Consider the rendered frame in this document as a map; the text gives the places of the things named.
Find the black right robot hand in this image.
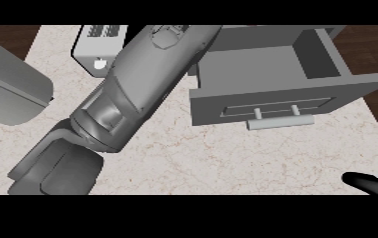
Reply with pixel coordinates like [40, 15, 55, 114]
[341, 171, 378, 196]

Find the grey open drawer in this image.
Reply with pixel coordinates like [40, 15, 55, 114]
[195, 24, 378, 90]

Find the white box appliance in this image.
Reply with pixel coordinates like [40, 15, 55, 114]
[71, 24, 131, 79]

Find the grey rounded appliance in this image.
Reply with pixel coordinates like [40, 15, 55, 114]
[0, 46, 55, 127]

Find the grey drawer front with handle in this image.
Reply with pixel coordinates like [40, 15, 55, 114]
[188, 73, 378, 132]

